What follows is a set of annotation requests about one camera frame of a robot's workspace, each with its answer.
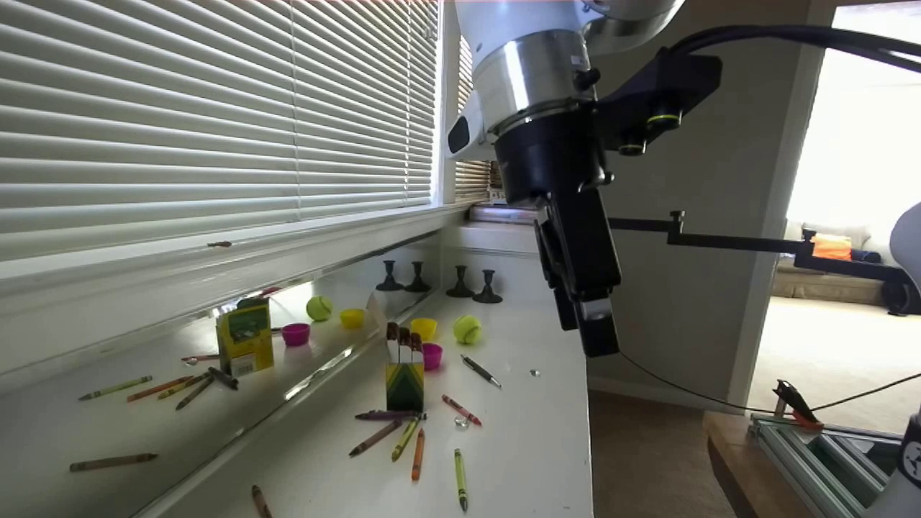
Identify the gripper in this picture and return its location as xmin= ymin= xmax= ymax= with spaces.
xmin=494 ymin=106 xmax=622 ymax=359

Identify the red crayon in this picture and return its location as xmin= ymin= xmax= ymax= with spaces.
xmin=441 ymin=394 xmax=483 ymax=427

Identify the green crayon box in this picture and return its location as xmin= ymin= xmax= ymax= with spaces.
xmin=385 ymin=338 xmax=426 ymax=414

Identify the green crayon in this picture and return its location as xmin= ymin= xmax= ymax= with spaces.
xmin=453 ymin=448 xmax=469 ymax=513

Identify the yellow-green crayon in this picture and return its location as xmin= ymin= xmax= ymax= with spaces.
xmin=391 ymin=417 xmax=421 ymax=463

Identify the black candle holder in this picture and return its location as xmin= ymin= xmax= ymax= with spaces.
xmin=472 ymin=270 xmax=504 ymax=305
xmin=446 ymin=265 xmax=476 ymax=299

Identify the black pen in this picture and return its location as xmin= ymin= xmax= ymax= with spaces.
xmin=460 ymin=354 xmax=503 ymax=389

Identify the stack of books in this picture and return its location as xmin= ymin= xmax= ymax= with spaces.
xmin=469 ymin=204 xmax=542 ymax=225

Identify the row of brown crayons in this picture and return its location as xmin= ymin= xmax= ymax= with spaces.
xmin=386 ymin=322 xmax=425 ymax=355

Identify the narrow window blind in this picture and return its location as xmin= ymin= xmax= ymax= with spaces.
xmin=455 ymin=35 xmax=494 ymax=203

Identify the orange and black clamp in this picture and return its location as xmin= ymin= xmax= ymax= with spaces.
xmin=773 ymin=379 xmax=825 ymax=432

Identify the beige sofa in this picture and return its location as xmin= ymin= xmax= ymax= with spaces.
xmin=773 ymin=220 xmax=897 ymax=307

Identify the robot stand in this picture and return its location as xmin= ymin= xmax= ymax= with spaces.
xmin=704 ymin=410 xmax=921 ymax=518

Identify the orange cushion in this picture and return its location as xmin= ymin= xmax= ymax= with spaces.
xmin=811 ymin=233 xmax=854 ymax=262

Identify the white window blind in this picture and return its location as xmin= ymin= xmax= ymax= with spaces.
xmin=0 ymin=0 xmax=440 ymax=264

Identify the black cable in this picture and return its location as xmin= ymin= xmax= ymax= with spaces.
xmin=617 ymin=351 xmax=921 ymax=414

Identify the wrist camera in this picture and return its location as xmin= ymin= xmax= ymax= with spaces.
xmin=593 ymin=49 xmax=723 ymax=157

